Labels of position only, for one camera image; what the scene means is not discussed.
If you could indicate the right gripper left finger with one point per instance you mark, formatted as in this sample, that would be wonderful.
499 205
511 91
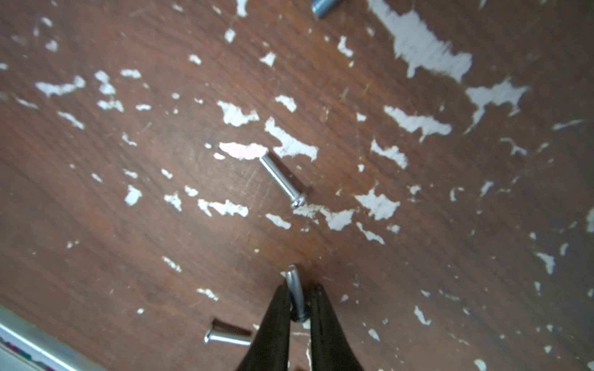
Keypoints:
270 348

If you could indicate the silver pan head screw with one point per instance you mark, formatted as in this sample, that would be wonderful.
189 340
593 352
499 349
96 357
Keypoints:
321 8

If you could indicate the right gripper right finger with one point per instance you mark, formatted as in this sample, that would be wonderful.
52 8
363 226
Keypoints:
330 349

